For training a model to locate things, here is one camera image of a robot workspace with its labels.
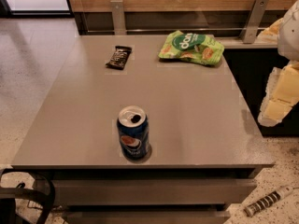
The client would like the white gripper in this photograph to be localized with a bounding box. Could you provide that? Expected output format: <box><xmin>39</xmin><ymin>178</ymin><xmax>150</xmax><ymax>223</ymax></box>
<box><xmin>258</xmin><ymin>0</ymin><xmax>299</xmax><ymax>127</ymax></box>

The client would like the right metal bracket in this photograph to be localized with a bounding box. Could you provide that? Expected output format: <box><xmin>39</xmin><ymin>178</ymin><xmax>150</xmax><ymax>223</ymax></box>
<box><xmin>240</xmin><ymin>0</ymin><xmax>269</xmax><ymax>44</ymax></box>

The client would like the metal bracket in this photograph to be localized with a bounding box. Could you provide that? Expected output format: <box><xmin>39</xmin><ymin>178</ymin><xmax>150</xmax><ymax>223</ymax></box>
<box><xmin>110</xmin><ymin>0</ymin><xmax>127</xmax><ymax>35</ymax></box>
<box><xmin>240</xmin><ymin>0</ymin><xmax>269</xmax><ymax>44</ymax></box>

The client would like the blue pepsi can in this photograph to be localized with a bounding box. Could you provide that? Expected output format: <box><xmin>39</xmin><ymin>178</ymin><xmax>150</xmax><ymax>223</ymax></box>
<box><xmin>117</xmin><ymin>105</ymin><xmax>150</xmax><ymax>160</ymax></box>

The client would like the left metal bracket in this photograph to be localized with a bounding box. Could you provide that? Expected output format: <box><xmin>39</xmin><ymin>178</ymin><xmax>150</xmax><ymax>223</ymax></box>
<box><xmin>110</xmin><ymin>0</ymin><xmax>127</xmax><ymax>35</ymax></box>

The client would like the black snack bar wrapper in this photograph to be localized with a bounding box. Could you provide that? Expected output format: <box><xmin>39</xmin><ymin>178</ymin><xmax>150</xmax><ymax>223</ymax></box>
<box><xmin>106</xmin><ymin>46</ymin><xmax>132</xmax><ymax>70</ymax></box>

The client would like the upper grey drawer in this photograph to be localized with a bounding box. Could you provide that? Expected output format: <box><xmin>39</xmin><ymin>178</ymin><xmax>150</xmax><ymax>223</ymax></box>
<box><xmin>53</xmin><ymin>179</ymin><xmax>256</xmax><ymax>205</ymax></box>

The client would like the green rice chip bag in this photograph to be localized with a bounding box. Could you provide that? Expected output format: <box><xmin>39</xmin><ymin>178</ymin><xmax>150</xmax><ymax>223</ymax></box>
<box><xmin>159</xmin><ymin>31</ymin><xmax>224</xmax><ymax>66</ymax></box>

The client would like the metal rail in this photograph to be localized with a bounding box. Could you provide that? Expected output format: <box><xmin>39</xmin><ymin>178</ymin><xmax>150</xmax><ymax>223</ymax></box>
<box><xmin>87</xmin><ymin>27</ymin><xmax>269</xmax><ymax>35</ymax></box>

